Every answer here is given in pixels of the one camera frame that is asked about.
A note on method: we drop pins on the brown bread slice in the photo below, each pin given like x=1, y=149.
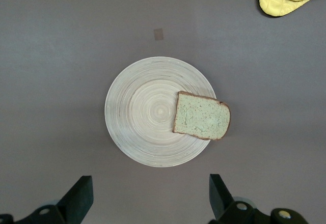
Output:
x=201, y=117

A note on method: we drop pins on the round wooden plate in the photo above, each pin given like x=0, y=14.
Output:
x=142, y=112

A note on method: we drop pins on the small brown tape patch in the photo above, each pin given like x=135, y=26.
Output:
x=158, y=34

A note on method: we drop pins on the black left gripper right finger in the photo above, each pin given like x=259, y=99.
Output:
x=221, y=201

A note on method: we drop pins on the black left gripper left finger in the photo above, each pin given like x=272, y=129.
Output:
x=76, y=198

